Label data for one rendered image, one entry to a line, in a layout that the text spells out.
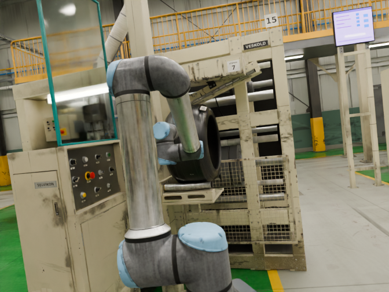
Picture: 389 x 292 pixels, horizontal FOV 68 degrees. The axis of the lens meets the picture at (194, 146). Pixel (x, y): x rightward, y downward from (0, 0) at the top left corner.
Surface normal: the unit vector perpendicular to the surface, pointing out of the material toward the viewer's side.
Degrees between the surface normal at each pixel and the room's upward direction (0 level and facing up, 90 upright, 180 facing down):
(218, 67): 90
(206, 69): 90
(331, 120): 90
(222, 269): 91
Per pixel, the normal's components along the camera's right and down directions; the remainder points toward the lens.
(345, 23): -0.11, 0.07
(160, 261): -0.10, -0.36
